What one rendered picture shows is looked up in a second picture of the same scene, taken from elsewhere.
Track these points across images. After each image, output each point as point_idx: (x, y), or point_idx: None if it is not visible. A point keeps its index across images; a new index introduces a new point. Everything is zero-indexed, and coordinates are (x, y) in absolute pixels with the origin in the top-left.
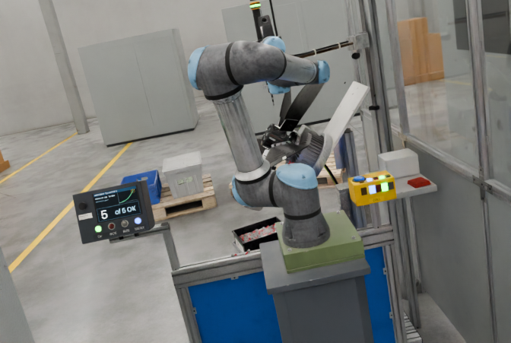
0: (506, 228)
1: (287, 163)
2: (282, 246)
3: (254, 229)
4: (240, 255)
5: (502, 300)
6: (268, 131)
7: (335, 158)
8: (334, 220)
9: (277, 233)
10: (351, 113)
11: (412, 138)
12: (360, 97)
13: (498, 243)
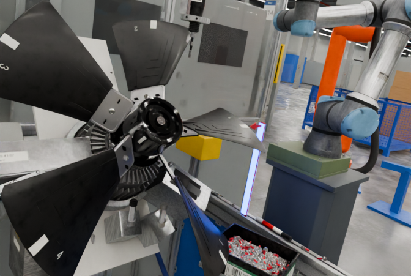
0: (173, 146)
1: (144, 171)
2: (344, 158)
3: (242, 269)
4: (314, 254)
5: (154, 207)
6: (152, 115)
7: None
8: (288, 145)
9: (333, 161)
10: (113, 77)
11: None
12: (106, 54)
13: (161, 164)
